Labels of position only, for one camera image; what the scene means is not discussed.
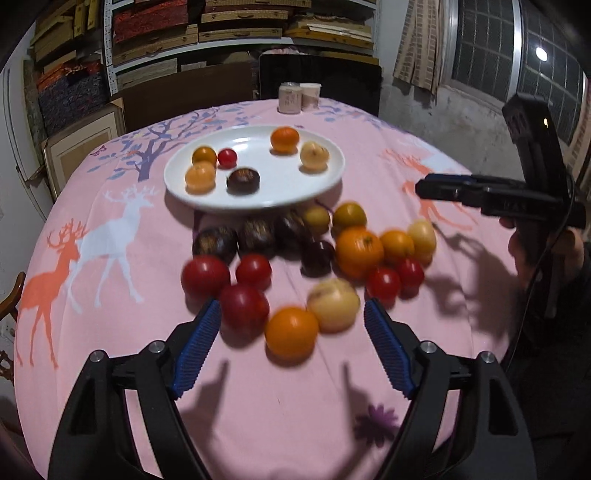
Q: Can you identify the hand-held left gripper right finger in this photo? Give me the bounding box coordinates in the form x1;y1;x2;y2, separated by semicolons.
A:
364;299;539;480

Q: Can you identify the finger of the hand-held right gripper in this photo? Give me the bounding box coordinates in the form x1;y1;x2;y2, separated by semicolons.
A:
414;174;485;207

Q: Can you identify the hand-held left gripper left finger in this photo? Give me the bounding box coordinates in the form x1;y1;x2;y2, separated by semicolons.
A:
48;298;222;480

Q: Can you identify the spotted yellow fruit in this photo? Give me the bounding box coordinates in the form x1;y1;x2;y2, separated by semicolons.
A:
407;219;437;266

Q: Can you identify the large red plum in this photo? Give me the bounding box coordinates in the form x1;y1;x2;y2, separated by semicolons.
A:
180;256;231;300
219;284;270;337

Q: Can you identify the pale yellow round fruit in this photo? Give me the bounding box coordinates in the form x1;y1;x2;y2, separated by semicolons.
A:
307;277;361;333
300;141;329;172

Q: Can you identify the large orange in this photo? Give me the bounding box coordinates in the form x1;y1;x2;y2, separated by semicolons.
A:
335;226;385;279

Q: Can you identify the dark purple mangosteen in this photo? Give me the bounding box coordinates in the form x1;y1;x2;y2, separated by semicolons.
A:
192;224;239;265
236;217;278;256

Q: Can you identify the dark red plum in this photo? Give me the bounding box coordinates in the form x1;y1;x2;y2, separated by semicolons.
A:
300;240;336;277

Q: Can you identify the dark purple plum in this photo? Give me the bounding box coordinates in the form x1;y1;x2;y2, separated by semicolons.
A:
274;210;311;252

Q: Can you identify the white round plate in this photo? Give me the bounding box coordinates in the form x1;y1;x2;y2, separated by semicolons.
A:
164;124;346;214

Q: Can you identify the person's right hand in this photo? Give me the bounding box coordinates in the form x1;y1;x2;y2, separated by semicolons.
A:
501;215;588;291

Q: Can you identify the pink deer print tablecloth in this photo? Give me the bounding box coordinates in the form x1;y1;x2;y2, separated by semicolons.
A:
14;97;532;480

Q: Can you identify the barred window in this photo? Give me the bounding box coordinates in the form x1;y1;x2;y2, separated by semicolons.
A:
450;0;591;144

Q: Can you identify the brown longan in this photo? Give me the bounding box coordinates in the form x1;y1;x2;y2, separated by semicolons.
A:
302;205;331;236

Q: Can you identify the beige patterned curtain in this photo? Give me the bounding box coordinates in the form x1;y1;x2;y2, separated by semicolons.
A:
392;0;458;95

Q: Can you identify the black chair back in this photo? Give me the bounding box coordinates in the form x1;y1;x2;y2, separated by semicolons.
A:
257;52;383;118

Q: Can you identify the pale orange round fruit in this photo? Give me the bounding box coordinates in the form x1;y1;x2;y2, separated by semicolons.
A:
185;161;217;195

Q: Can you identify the dark brown water chestnut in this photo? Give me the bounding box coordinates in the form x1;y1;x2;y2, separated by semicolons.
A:
226;168;260;195

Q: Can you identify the wooden chair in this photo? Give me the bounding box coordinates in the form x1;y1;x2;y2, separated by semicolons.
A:
0;271;27;384

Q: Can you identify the framed picture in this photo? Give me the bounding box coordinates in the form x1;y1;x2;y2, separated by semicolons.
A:
41;99;126;199

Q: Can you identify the brown cardboard board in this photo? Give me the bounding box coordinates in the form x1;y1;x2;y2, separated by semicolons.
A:
111;62;259;132

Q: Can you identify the white metal shelf rack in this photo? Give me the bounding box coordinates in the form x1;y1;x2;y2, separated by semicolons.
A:
99;0;382;93

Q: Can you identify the shelf with stacked boxes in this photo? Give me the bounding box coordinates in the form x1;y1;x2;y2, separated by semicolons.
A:
28;0;376;139

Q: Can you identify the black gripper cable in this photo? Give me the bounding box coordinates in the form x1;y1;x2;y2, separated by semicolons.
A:
503;171;578;374

